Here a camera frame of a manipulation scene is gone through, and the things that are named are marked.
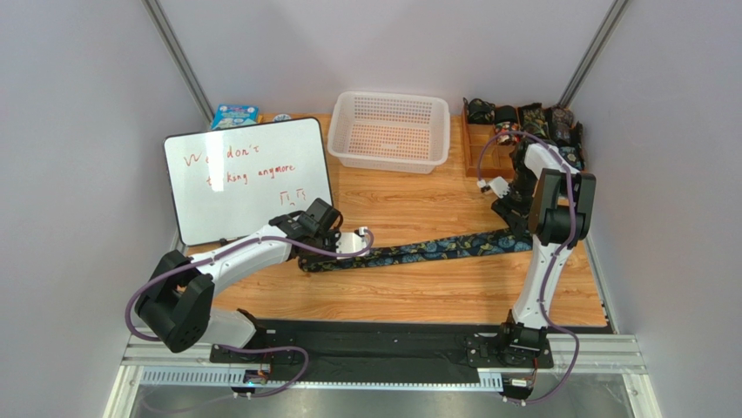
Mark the rolled grey dark tie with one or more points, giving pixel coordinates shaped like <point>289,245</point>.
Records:
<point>560,121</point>

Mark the aluminium rail frame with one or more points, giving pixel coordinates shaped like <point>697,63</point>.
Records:
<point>596,374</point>

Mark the rolled red floral tie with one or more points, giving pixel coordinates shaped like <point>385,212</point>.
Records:
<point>506,119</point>

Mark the blue printed box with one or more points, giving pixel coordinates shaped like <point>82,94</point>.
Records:
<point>234,115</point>

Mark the rolled green dark tie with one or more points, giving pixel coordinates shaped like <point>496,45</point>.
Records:
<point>532,120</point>

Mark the wooden compartment tray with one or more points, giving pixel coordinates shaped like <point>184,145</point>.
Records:
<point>488,160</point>

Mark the white plastic perforated basket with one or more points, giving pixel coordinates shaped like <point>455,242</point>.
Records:
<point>390,132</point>

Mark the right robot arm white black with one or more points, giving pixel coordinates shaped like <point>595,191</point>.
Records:
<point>551,202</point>

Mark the rolled dark tie far left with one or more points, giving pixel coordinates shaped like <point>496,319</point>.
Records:
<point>480,112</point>

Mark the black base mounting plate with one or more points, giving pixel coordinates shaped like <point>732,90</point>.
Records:
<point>375,352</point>

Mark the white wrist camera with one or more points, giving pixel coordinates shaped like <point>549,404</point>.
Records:
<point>499,186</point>
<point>354,244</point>

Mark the whiteboard with red writing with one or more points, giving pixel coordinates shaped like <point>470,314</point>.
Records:
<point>227,184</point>

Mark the dark blue floral necktie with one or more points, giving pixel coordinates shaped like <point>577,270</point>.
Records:
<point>495,242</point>

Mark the rolled blue floral tie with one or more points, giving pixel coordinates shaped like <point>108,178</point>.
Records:
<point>573,156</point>

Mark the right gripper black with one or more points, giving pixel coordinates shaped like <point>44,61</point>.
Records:
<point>511,211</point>

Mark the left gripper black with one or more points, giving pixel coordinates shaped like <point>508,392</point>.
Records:
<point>315,254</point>

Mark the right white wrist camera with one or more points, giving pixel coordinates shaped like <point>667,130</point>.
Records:
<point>499,186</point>

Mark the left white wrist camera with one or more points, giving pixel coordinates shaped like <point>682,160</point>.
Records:
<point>354,244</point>

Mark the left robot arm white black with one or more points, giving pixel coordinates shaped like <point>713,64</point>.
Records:
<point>176,303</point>

